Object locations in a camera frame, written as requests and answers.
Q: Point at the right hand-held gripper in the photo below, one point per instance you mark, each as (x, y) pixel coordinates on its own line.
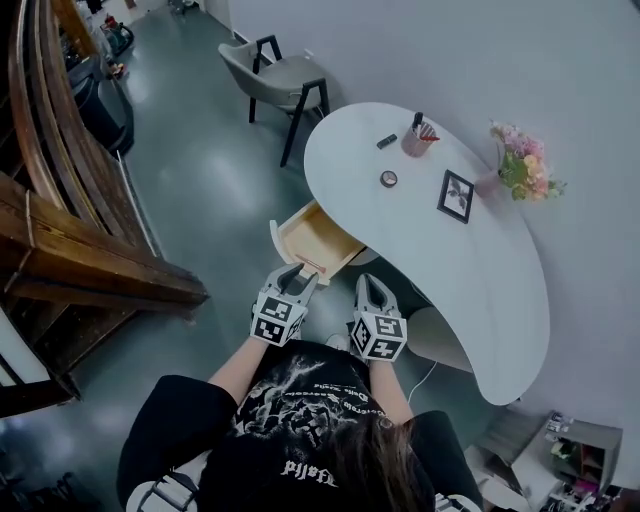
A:
(380, 335)

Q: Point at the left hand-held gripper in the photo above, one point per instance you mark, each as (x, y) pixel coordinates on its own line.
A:
(275, 320)

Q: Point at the large white drawer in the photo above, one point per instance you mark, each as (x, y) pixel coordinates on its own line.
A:
(320, 240)

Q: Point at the white curved desk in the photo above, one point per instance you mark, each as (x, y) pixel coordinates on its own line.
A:
(450, 275)

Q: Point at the person's left forearm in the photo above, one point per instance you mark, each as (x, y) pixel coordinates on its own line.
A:
(237, 365)

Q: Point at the person's right forearm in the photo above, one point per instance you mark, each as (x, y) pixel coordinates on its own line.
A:
(390, 390)

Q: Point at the pink makeup brush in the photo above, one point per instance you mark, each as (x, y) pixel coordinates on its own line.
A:
(312, 264)

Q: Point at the white printed shoe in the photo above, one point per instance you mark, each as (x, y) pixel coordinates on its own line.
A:
(337, 342)

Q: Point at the round compact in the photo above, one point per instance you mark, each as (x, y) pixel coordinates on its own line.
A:
(389, 179)

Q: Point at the small black case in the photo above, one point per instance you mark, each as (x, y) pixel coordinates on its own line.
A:
(387, 141)

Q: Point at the pink vase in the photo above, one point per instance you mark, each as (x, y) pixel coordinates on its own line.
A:
(487, 185)

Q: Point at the pink pen cup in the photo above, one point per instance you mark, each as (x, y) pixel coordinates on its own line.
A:
(415, 142)

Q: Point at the red pen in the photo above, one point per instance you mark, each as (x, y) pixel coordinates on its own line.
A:
(431, 138)

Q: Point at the black brush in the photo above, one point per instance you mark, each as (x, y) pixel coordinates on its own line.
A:
(418, 120)

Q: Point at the black printed t-shirt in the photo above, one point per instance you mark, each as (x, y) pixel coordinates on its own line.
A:
(170, 425)

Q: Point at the wooden staircase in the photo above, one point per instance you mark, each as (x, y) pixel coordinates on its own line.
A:
(100, 260)

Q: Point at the pink flower bouquet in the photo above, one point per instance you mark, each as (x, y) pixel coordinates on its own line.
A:
(525, 165)

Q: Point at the grey chair with black legs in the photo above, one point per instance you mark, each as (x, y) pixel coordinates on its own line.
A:
(280, 80)

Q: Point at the black round bin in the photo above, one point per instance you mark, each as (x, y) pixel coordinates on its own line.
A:
(100, 110)

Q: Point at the grey shelf unit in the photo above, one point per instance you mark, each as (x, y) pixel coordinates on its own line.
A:
(600, 435)

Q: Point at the black picture frame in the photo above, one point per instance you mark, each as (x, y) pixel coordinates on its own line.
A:
(455, 196)

